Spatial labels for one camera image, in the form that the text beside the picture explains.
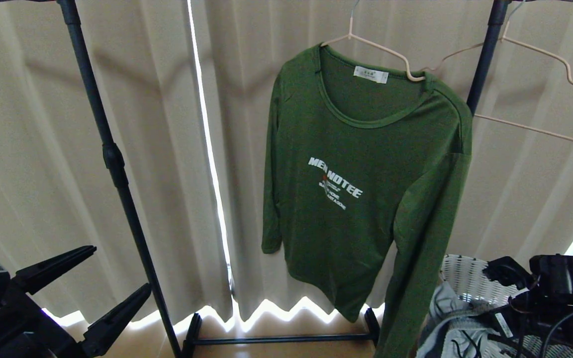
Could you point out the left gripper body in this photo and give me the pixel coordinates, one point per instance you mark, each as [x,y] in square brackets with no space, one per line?
[18,328]

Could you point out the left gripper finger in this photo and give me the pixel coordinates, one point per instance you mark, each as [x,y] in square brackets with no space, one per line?
[52,268]
[117,318]

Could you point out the green printed shirt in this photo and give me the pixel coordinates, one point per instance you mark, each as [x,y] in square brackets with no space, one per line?
[356,248]

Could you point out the pale grey shorts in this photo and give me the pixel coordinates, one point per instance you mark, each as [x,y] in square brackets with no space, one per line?
[445,308]

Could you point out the pink clothes hanger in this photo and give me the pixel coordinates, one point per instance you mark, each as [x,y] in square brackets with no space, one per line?
[381,49]
[540,130]

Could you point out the black clothes rack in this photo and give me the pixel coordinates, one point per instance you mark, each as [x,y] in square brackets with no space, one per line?
[112,159]

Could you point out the white laundry basket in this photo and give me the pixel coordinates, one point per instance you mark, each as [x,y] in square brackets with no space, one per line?
[465,278]

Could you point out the beige curtain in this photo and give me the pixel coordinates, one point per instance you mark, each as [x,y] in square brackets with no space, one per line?
[43,149]

